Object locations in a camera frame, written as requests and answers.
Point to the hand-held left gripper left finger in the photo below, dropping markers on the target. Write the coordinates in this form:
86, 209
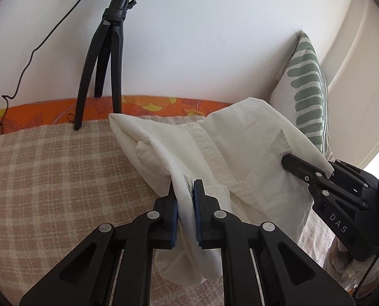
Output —
174, 226

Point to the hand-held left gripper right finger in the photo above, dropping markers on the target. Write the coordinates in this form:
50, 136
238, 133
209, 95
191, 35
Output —
198, 223

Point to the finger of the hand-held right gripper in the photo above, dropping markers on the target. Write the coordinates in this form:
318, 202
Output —
294, 164
352, 173

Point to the white shirt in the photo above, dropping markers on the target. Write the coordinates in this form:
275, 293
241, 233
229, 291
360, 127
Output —
240, 149

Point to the person's right hand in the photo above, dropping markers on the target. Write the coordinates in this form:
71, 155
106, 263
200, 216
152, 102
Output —
337, 258

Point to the green patterned white pillow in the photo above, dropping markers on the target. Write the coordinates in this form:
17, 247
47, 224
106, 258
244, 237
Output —
304, 95

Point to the beige plaid blanket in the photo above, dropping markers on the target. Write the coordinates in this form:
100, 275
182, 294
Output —
49, 181

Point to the orange floral bed sheet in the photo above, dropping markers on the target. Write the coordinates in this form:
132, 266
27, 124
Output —
43, 114

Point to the black tabletop tripod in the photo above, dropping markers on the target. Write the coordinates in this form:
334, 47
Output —
114, 22

